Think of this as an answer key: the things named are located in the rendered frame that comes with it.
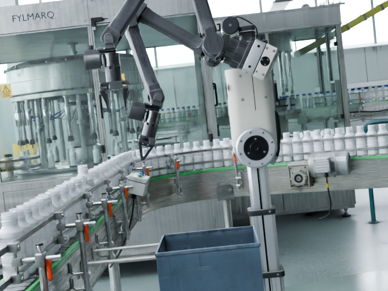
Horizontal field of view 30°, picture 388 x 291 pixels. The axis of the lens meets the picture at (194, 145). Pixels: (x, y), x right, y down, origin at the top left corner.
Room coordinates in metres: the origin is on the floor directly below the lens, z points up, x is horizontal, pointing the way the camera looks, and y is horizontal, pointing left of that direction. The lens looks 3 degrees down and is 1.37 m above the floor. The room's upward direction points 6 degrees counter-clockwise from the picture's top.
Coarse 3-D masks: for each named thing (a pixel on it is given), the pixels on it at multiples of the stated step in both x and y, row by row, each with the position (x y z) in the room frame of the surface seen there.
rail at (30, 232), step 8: (112, 176) 3.10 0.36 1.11; (112, 192) 3.05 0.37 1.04; (80, 200) 2.37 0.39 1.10; (64, 208) 2.12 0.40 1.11; (96, 208) 2.65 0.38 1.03; (40, 224) 1.84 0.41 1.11; (32, 232) 1.75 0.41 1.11; (64, 232) 2.09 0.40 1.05; (16, 240) 1.61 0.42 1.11; (56, 240) 1.98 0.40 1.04; (48, 248) 1.89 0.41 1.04; (0, 256) 1.49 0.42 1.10; (0, 264) 1.70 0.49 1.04; (32, 264) 1.72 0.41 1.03; (8, 280) 1.52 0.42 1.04; (0, 288) 1.46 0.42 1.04
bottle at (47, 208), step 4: (36, 196) 2.02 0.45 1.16; (40, 196) 2.03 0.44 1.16; (44, 196) 2.00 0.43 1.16; (44, 200) 2.00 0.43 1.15; (48, 200) 2.01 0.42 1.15; (44, 204) 2.00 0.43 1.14; (48, 204) 2.01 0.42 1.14; (48, 208) 2.00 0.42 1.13; (48, 212) 1.99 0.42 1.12; (52, 212) 2.00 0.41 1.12; (52, 224) 2.00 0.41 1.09; (52, 228) 2.00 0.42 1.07; (56, 228) 2.01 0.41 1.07; (52, 232) 1.99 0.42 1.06; (56, 232) 2.01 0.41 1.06; (56, 236) 2.01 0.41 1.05; (56, 244) 2.00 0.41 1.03; (56, 248) 2.00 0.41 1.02; (56, 252) 2.00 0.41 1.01
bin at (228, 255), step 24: (168, 240) 2.43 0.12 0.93; (192, 240) 2.43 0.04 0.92; (216, 240) 2.42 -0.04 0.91; (240, 240) 2.42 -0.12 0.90; (168, 264) 2.12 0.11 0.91; (192, 264) 2.12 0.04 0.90; (216, 264) 2.12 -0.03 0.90; (240, 264) 2.12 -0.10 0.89; (168, 288) 2.12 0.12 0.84; (192, 288) 2.12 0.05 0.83; (216, 288) 2.12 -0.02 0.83; (240, 288) 2.12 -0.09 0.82
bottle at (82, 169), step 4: (80, 168) 2.65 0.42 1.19; (84, 168) 2.65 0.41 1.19; (80, 172) 2.65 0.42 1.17; (84, 172) 2.65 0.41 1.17; (88, 176) 2.65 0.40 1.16; (88, 180) 2.64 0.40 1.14; (92, 180) 2.66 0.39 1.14; (88, 184) 2.64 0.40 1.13; (92, 184) 2.65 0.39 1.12; (92, 192) 2.66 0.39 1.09; (92, 196) 2.66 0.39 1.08
